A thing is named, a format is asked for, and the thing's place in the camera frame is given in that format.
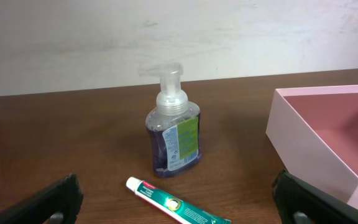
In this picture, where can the green white toothpaste tube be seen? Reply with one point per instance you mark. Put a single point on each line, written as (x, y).
(181, 211)

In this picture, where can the purple foam soap pump bottle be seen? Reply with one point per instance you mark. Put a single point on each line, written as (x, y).
(173, 125)

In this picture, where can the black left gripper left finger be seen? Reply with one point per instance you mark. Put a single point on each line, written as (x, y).
(63, 199)

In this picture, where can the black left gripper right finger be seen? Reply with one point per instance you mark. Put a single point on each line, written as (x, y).
(299, 202)

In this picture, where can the pink white box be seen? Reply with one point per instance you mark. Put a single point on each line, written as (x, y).
(315, 132)

